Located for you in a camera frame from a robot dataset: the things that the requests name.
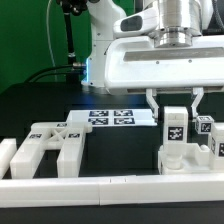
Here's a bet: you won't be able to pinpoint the white tagged base sheet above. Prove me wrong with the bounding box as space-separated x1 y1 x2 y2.
67 109 157 127

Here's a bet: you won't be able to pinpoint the white chair seat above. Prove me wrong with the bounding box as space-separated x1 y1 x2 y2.
157 143 211 175

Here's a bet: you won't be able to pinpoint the black cables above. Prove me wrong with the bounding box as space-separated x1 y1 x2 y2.
22 61 87 84

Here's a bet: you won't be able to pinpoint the white tagged cube right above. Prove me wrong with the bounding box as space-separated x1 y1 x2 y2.
195 115 214 134

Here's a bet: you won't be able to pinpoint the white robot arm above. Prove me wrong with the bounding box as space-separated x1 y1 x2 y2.
82 0 224 116

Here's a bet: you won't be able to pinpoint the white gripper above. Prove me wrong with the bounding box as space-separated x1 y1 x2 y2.
104 8 224 120

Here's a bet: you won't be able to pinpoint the white cable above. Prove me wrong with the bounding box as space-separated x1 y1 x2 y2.
45 0 58 83

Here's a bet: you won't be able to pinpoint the white U-shaped fence wall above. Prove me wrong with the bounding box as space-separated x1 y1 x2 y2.
0 139 224 208

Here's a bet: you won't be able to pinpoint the white chair back frame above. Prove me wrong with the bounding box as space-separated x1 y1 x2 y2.
10 122 92 179

